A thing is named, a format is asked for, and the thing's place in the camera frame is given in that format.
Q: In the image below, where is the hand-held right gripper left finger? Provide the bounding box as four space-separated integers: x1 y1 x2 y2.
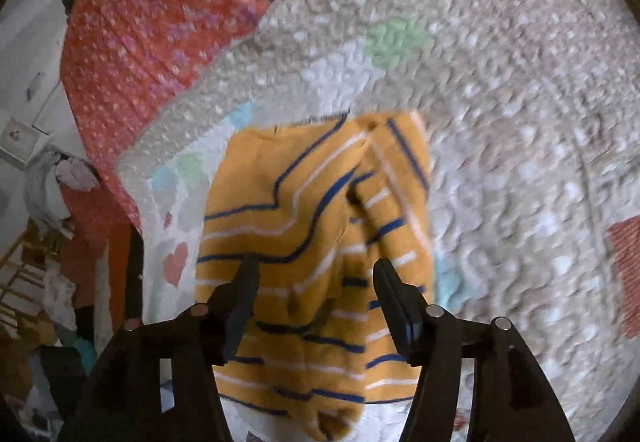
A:
57 256 261 442

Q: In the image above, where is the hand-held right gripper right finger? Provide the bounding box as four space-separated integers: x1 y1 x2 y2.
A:
372 258 577 442

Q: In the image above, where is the yellow striped small shirt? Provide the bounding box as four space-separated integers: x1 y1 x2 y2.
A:
194 110 436 442

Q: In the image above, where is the grey clothes pile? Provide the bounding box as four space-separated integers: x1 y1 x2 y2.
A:
24 146 103 234

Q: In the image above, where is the white quilted blanket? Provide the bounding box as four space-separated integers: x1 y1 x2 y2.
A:
115 0 640 442

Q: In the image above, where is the wooden rack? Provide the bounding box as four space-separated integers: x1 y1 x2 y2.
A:
0 221 68 340

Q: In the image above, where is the red floral bedsheet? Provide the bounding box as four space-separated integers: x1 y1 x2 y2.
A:
59 0 616 323

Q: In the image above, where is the dark bed post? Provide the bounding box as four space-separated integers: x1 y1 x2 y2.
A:
124 225 147 325

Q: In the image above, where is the white wall switch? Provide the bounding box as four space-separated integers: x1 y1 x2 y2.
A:
0 116 42 164

